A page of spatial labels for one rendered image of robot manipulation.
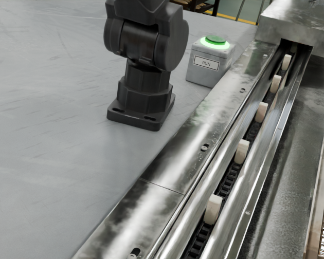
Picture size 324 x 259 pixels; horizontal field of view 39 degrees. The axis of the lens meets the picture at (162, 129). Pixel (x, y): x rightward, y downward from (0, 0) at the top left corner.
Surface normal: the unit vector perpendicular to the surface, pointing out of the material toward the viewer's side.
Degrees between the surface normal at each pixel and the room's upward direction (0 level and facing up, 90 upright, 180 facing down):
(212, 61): 90
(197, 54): 90
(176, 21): 90
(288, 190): 0
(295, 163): 0
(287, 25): 90
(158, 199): 0
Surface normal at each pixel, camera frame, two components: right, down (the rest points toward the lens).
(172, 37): 0.88, 0.34
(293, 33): -0.37, 0.41
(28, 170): 0.15, -0.86
